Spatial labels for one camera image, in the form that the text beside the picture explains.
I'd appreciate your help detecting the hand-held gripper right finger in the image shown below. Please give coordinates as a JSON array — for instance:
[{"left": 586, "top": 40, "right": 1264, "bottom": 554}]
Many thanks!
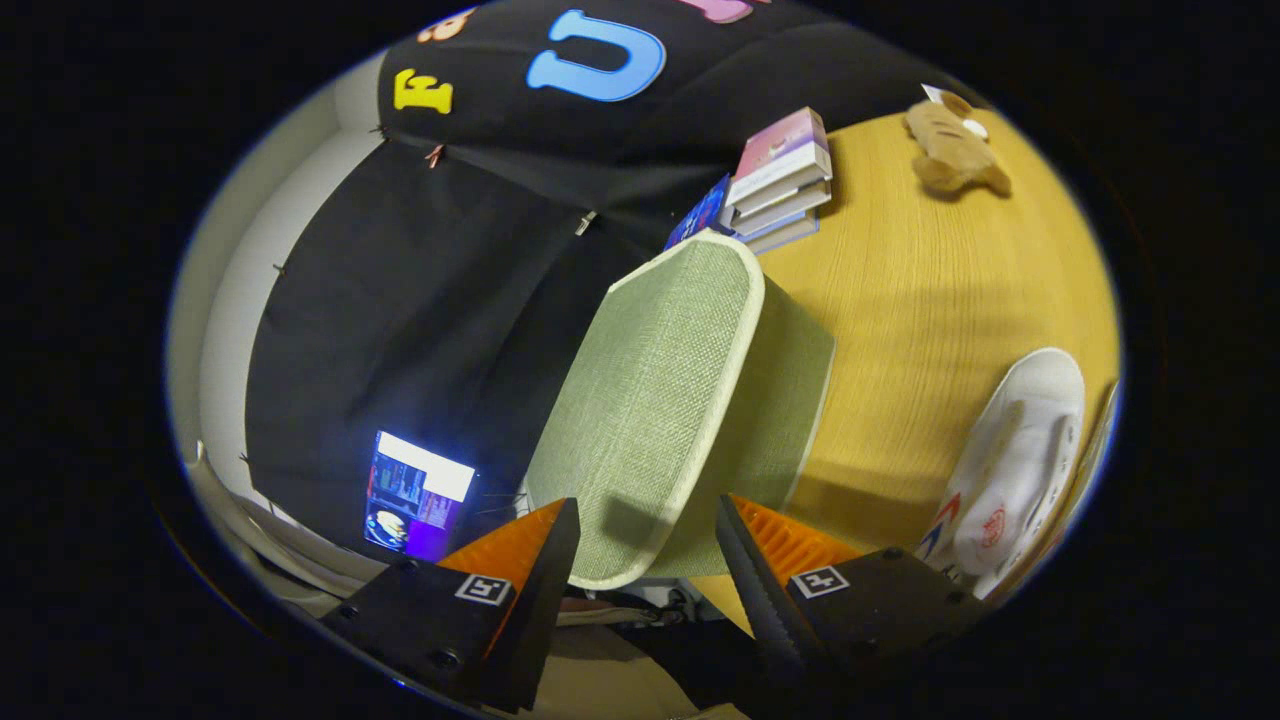
[{"left": 715, "top": 493, "right": 986, "bottom": 701}]

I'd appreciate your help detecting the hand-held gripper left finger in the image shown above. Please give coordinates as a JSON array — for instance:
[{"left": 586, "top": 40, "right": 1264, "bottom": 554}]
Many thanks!
[{"left": 320, "top": 497, "right": 581, "bottom": 713}]

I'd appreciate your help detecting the green fabric storage box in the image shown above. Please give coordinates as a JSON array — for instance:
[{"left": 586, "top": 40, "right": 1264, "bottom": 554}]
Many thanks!
[{"left": 525, "top": 228, "right": 836, "bottom": 591}]

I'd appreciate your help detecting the white canvas shoe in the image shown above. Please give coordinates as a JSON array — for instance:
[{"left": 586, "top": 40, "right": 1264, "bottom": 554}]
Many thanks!
[
  {"left": 985, "top": 378, "right": 1121, "bottom": 604},
  {"left": 915, "top": 347, "right": 1086, "bottom": 601}
]

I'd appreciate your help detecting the lit computer screen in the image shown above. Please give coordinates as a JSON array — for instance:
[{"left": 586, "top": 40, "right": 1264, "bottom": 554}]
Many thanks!
[{"left": 365, "top": 432, "right": 477, "bottom": 563}]

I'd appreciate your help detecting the dark blue book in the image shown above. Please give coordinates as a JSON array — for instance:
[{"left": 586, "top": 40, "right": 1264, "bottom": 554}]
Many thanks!
[{"left": 665, "top": 175, "right": 736, "bottom": 251}]

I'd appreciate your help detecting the dark cover book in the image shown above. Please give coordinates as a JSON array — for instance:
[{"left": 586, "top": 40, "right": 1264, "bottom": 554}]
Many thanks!
[{"left": 735, "top": 180, "right": 833, "bottom": 236}]

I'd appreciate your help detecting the pink cover book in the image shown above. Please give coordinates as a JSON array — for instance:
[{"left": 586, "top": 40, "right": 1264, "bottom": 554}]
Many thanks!
[{"left": 727, "top": 107, "right": 833, "bottom": 208}]

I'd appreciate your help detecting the brown bread plush toy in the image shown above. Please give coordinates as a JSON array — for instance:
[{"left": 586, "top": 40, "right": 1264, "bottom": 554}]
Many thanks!
[{"left": 903, "top": 85, "right": 1013, "bottom": 198}]

